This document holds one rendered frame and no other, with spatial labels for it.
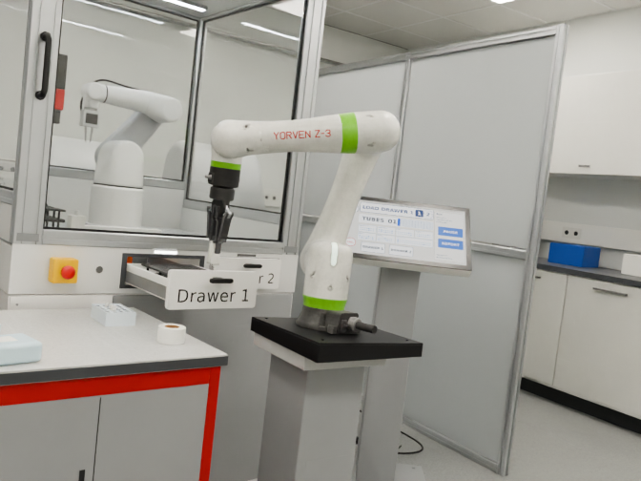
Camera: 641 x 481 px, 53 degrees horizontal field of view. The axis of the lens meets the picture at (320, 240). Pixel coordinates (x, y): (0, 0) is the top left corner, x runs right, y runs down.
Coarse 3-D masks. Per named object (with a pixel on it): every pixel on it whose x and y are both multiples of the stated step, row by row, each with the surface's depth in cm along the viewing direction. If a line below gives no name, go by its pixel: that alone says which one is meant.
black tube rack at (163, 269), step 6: (144, 264) 203; (150, 264) 204; (156, 264) 206; (162, 264) 208; (168, 264) 209; (174, 264) 212; (180, 264) 213; (186, 264) 214; (156, 270) 196; (162, 270) 195; (168, 270) 196; (162, 276) 202
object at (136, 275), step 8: (128, 264) 203; (136, 264) 207; (192, 264) 221; (128, 272) 202; (136, 272) 198; (144, 272) 194; (152, 272) 192; (128, 280) 202; (136, 280) 197; (144, 280) 193; (152, 280) 189; (160, 280) 185; (144, 288) 193; (152, 288) 189; (160, 288) 184; (160, 296) 184
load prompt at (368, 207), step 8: (360, 208) 261; (368, 208) 261; (376, 208) 262; (384, 208) 262; (392, 208) 262; (400, 208) 262; (408, 208) 262; (416, 208) 263; (408, 216) 260; (416, 216) 260; (424, 216) 260; (432, 216) 261
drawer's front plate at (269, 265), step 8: (224, 264) 224; (232, 264) 226; (240, 264) 228; (264, 264) 235; (272, 264) 237; (280, 264) 239; (264, 272) 235; (272, 272) 237; (264, 280) 236; (272, 280) 238; (264, 288) 236; (272, 288) 238
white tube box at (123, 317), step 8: (96, 304) 184; (104, 304) 185; (120, 304) 188; (96, 312) 180; (104, 312) 175; (112, 312) 176; (120, 312) 176; (128, 312) 177; (96, 320) 179; (104, 320) 175; (112, 320) 175; (120, 320) 176; (128, 320) 178
